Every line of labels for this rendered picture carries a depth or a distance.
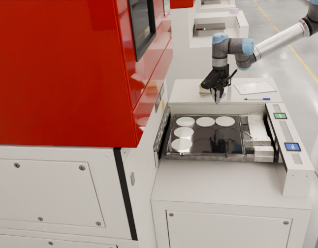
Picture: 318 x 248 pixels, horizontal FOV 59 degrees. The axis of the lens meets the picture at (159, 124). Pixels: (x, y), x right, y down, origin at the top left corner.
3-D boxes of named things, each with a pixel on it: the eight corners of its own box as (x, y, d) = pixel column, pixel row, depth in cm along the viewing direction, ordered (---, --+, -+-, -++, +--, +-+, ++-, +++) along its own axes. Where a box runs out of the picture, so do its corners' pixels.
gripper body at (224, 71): (231, 86, 147) (232, 64, 141) (219, 91, 143) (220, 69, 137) (220, 82, 152) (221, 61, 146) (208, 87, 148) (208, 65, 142)
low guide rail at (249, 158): (165, 159, 140) (165, 154, 138) (166, 157, 142) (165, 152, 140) (271, 163, 130) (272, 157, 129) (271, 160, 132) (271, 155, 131)
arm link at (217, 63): (219, 60, 134) (207, 56, 140) (219, 69, 137) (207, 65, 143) (231, 56, 138) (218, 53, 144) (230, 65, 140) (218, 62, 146)
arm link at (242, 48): (255, 47, 137) (233, 46, 142) (254, 34, 127) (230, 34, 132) (252, 62, 135) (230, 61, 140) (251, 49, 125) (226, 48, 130)
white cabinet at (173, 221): (165, 305, 159) (149, 201, 118) (181, 185, 240) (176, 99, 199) (286, 321, 147) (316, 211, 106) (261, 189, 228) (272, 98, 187)
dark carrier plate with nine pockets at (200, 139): (166, 152, 132) (166, 151, 132) (175, 116, 161) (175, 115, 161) (242, 154, 126) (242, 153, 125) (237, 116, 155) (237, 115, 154)
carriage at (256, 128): (254, 161, 128) (254, 156, 126) (246, 120, 158) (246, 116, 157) (272, 162, 126) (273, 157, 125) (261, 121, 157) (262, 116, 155)
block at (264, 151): (254, 155, 127) (255, 150, 125) (253, 151, 130) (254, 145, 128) (273, 156, 125) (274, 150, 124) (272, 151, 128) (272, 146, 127)
